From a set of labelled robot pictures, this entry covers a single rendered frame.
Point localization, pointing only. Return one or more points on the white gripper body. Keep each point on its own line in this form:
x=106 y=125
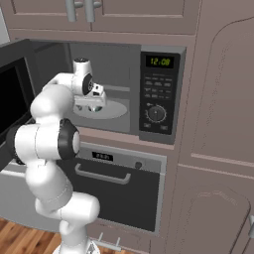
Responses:
x=89 y=100

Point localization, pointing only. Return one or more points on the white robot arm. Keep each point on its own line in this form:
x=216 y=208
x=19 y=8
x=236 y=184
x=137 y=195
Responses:
x=46 y=139

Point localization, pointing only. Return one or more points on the grey microwave turntable plate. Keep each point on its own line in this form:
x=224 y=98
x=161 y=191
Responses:
x=114 y=110

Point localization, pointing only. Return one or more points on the grey microwave oven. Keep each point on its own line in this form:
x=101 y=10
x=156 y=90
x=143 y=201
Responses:
x=158 y=96

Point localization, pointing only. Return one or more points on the black microwave door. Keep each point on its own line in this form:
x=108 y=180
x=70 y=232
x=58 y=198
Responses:
x=13 y=99

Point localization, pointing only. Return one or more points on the dark oven knob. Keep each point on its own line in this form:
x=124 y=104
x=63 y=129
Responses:
x=138 y=164

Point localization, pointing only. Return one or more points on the built-in black oven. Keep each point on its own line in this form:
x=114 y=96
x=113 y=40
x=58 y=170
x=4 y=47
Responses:
x=132 y=195

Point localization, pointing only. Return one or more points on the taupe cupboard door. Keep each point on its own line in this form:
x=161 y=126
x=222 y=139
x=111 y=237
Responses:
x=145 y=15
x=39 y=13

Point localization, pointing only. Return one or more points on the black oven door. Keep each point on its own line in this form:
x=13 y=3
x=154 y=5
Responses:
x=135 y=201

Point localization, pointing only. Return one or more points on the tall taupe panelled door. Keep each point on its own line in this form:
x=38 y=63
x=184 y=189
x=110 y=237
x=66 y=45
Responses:
x=225 y=92

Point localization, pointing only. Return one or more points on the taupe drawer front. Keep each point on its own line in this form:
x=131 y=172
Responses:
x=132 y=238

